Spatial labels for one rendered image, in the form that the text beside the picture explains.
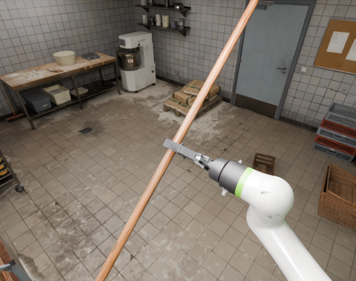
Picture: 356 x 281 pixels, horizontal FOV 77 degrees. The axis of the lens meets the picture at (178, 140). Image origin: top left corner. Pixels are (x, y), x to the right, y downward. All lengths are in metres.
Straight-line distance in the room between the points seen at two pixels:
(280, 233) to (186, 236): 2.16
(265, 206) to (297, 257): 0.16
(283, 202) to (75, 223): 2.79
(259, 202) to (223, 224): 2.33
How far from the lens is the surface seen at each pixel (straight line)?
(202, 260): 2.70
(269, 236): 0.72
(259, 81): 4.99
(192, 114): 0.79
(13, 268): 1.96
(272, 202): 0.62
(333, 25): 4.51
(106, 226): 3.01
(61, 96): 5.36
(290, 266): 0.71
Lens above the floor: 2.44
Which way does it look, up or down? 37 degrees down
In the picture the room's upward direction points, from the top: straight up
